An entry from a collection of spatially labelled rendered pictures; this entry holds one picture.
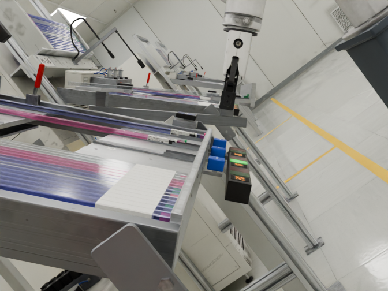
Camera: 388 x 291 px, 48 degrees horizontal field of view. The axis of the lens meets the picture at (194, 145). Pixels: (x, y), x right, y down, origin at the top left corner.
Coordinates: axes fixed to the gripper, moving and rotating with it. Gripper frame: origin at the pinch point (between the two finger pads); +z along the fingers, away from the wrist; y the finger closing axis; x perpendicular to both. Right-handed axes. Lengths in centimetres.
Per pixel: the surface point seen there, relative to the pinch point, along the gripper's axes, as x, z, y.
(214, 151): 0.7, 9.8, -12.2
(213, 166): 0.4, 10.4, -23.2
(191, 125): 7.5, 8.1, 8.0
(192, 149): 5.1, 10.2, -12.4
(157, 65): 92, 1, 436
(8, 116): 43.2, 10.2, -13.7
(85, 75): 70, 7, 109
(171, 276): 2, 11, -64
